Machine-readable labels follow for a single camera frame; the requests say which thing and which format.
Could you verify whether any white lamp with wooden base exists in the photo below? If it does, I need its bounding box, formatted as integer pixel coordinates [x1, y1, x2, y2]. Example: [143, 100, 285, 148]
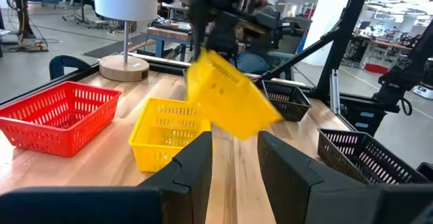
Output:
[92, 0, 158, 83]

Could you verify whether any floor cable bundle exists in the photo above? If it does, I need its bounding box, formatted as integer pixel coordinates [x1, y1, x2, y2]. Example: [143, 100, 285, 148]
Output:
[6, 37, 50, 54]

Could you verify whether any silver aluminium profile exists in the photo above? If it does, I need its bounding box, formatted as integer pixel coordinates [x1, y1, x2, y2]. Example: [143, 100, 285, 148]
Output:
[329, 68, 341, 115]

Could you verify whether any yellow plastic slotted basket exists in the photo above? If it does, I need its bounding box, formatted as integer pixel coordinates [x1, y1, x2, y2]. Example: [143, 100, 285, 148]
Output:
[129, 97, 212, 173]
[185, 49, 283, 141]

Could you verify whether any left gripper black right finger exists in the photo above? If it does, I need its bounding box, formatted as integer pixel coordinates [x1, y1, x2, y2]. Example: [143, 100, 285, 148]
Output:
[257, 131, 433, 224]

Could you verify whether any red plastic slotted basket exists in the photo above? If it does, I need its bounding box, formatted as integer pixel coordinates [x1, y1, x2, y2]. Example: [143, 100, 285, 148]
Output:
[0, 81, 122, 158]

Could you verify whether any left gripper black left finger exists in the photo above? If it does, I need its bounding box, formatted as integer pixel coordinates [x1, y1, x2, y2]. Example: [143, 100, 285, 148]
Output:
[0, 131, 213, 224]

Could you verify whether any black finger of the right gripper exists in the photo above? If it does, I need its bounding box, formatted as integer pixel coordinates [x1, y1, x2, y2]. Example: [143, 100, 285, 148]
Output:
[190, 0, 210, 62]

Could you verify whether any person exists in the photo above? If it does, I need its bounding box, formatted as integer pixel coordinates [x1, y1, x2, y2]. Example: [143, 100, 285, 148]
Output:
[235, 0, 282, 76]

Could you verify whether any black table edge rail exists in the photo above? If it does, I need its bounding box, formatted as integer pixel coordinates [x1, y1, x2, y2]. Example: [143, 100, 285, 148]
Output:
[0, 52, 342, 110]

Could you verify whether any dark floor mat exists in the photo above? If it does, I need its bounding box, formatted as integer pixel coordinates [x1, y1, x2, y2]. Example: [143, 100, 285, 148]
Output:
[83, 32, 153, 60]

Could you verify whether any black metal rig frame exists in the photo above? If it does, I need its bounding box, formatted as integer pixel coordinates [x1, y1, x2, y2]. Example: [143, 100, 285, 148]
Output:
[256, 0, 373, 99]

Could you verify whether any black arm base box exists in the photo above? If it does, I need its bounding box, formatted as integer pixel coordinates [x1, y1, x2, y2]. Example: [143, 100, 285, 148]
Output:
[338, 95, 388, 137]

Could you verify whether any black office chair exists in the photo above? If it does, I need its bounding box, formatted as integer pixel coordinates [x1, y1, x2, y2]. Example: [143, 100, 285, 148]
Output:
[267, 13, 314, 78]

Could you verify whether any cluttered wooden desk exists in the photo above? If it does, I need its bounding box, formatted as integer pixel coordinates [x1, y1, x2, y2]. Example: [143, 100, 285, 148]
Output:
[351, 30, 414, 70]

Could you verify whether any blue legged wooden workbench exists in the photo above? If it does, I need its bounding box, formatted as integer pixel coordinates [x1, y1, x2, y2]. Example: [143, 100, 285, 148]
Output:
[145, 26, 193, 60]

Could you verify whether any black arched chair back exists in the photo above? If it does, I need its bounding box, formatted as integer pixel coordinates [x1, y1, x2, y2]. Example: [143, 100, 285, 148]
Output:
[49, 55, 92, 81]

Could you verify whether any red box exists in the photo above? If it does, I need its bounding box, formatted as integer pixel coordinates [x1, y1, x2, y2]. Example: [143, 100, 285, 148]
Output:
[364, 63, 390, 75]

